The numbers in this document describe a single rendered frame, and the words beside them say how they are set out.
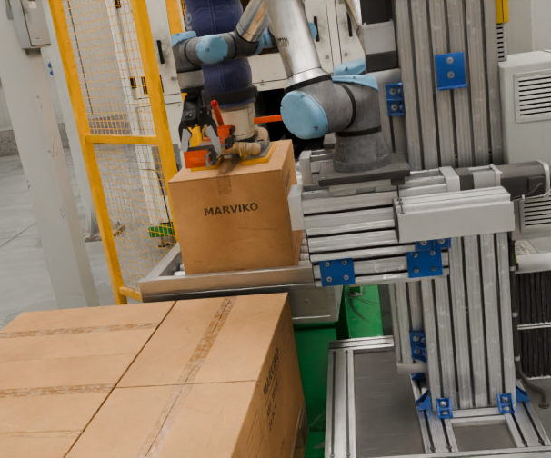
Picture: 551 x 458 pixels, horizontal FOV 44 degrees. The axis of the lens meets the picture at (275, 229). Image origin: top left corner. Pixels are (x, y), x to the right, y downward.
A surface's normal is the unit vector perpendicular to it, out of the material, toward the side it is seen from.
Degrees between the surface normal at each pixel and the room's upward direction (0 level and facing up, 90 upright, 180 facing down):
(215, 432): 0
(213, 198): 90
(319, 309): 90
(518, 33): 90
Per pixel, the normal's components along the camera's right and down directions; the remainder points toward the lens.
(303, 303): -0.15, 0.29
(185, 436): -0.14, -0.95
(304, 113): -0.71, 0.41
